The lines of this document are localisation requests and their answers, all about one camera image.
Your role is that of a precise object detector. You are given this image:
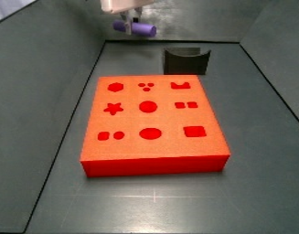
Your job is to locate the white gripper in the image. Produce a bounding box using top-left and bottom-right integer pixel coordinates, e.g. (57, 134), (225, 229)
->
(100, 0), (155, 23)

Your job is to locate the purple cylinder peg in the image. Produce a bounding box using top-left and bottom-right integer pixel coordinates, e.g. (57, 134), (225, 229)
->
(112, 20), (156, 37)

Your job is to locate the red foam shape-sorter block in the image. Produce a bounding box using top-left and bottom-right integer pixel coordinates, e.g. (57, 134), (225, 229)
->
(78, 75), (231, 177)

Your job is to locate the black curved holder bracket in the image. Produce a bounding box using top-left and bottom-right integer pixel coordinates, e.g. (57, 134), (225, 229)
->
(163, 48), (211, 75)

